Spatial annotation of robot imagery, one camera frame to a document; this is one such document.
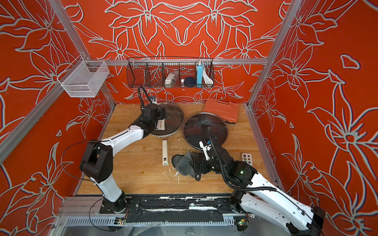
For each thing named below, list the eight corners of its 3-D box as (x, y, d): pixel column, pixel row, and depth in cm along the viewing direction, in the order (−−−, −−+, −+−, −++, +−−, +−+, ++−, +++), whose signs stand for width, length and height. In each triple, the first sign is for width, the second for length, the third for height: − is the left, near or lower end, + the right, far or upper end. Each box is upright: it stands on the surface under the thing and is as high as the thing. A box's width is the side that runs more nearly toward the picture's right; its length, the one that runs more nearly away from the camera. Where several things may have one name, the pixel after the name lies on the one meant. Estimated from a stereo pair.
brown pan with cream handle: (165, 172, 86) (162, 164, 76) (164, 146, 97) (162, 136, 88) (169, 172, 86) (167, 164, 76) (168, 145, 97) (166, 136, 88)
